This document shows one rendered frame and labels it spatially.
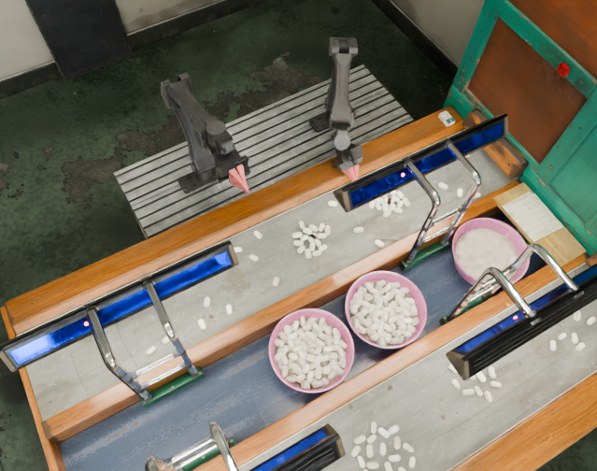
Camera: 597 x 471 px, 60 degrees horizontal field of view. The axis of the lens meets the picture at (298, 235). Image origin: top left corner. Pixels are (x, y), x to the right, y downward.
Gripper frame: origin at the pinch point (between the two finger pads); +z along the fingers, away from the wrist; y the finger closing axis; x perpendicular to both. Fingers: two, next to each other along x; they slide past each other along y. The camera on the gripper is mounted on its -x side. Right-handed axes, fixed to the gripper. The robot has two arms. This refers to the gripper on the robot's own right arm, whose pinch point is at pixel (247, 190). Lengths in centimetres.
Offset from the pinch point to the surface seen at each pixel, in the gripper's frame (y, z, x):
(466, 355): 22, 72, -4
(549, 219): 96, 48, 29
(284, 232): 12.0, 2.3, 33.4
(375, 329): 19, 48, 33
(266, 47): 94, -155, 109
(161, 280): -33.5, 15.3, -2.9
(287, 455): -27, 68, -1
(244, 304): -13.3, 18.9, 33.3
